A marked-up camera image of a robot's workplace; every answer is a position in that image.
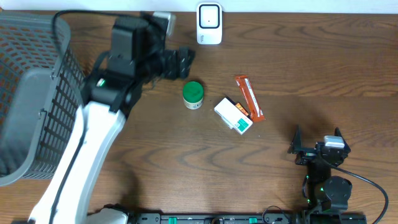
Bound orange snack bar wrapper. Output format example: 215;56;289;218
235;75;265;123

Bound white green box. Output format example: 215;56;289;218
214;98;253;135

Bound small orange white box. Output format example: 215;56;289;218
235;103;249;116

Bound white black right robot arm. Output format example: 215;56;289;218
288;128;352;223

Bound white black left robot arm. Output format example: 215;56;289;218
28;12;195;223

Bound green lid jar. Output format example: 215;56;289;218
183;81;204;110

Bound grey plastic mesh basket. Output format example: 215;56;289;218
1;12;84;186

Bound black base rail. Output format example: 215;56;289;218
86;209;367;224

